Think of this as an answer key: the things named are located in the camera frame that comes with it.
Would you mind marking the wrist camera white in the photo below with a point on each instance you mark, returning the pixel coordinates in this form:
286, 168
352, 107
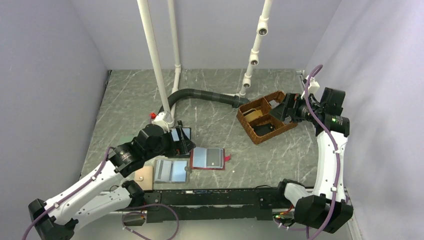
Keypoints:
163, 119
312, 86

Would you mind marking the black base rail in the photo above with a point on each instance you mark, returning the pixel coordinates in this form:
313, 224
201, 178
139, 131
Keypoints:
259, 203

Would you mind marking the red card holder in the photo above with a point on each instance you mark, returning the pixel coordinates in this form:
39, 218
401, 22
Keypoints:
198, 159

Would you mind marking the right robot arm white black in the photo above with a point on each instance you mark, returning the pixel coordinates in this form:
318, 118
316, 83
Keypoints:
325, 208

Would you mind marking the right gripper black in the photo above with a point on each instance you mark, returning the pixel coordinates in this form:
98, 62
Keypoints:
293, 101

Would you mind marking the dark grey credit card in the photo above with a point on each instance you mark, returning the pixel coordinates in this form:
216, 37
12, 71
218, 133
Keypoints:
214, 158

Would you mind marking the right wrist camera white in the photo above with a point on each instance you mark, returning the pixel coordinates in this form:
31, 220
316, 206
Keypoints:
312, 86

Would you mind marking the grey card holder open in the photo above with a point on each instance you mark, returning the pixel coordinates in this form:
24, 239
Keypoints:
171, 171

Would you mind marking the white pipe rear left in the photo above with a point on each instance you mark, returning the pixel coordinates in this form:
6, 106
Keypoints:
175, 44

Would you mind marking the white pipe with lights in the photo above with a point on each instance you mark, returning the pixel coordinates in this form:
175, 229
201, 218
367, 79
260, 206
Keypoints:
261, 31

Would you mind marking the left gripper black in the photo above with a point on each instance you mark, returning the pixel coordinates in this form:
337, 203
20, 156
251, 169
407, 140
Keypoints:
182, 147

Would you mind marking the dark card in basket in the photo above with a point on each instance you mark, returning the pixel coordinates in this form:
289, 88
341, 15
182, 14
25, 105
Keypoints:
264, 129

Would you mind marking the brown wicker basket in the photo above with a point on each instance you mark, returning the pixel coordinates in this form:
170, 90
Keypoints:
265, 104

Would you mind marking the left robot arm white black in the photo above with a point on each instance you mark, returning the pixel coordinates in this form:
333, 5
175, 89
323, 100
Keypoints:
105, 189

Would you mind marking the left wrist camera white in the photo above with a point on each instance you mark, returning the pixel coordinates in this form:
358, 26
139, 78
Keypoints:
163, 119

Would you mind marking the yellow card in basket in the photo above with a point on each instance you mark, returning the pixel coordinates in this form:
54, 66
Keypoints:
252, 114

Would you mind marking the white pipe front left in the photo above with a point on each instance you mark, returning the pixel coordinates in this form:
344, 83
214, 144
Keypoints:
144, 12

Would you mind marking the black card holder open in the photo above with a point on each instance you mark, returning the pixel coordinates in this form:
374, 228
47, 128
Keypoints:
176, 137

